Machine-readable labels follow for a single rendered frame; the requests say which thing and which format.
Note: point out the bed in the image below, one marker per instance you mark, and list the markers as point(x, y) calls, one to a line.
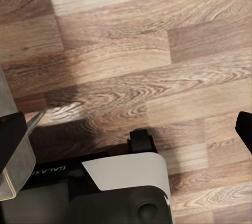
point(21, 165)

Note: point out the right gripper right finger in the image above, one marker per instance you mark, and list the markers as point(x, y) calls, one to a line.
point(244, 128)

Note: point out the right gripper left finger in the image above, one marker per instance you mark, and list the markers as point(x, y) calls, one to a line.
point(13, 127)

